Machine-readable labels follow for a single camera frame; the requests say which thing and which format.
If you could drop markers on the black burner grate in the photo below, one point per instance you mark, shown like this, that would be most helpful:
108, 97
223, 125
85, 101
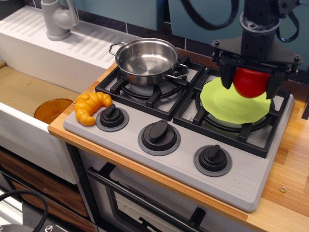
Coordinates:
161, 101
260, 138

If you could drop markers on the black left stove knob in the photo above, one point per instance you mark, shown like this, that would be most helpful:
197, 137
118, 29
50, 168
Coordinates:
112, 119

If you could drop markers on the black left burner grate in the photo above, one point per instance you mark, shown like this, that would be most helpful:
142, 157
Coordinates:
161, 101

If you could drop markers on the black middle stove knob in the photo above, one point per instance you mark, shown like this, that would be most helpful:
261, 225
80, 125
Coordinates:
159, 138

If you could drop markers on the white toy sink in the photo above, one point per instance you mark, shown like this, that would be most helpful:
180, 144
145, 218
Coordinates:
34, 70

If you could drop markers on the grey toy faucet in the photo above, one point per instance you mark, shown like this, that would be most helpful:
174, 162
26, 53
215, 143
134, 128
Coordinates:
58, 21

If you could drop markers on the light green plate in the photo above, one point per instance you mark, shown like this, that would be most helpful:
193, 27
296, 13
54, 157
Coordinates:
227, 105

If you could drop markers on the oven door with handle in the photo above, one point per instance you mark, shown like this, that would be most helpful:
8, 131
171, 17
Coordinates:
134, 204

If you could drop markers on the black stove knob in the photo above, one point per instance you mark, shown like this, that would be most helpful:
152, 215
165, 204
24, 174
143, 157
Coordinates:
213, 161
112, 119
159, 138

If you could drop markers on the grey toy stove top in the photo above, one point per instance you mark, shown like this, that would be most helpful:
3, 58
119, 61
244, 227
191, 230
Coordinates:
218, 142

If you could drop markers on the red toy apple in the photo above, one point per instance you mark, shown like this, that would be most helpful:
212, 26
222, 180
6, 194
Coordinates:
249, 83

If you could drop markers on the orange toy croissant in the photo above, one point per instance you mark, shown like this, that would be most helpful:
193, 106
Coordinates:
87, 104

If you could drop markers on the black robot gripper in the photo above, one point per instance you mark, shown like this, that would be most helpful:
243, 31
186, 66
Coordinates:
256, 52

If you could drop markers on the teal cabinet panels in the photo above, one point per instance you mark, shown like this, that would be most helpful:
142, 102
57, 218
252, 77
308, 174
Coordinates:
190, 24

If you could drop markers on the wooden drawer fronts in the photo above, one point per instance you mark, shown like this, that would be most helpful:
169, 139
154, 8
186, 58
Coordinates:
65, 203

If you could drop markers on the black right stove knob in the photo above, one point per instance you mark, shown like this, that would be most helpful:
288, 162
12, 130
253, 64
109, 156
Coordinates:
213, 161

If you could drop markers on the black right burner grate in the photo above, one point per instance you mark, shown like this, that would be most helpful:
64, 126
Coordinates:
260, 138

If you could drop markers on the stainless steel pot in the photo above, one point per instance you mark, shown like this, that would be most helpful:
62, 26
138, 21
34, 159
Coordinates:
148, 62

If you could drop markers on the orange sink drain plug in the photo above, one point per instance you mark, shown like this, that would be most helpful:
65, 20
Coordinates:
50, 110

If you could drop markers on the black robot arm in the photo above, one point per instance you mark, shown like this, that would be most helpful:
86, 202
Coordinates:
264, 17

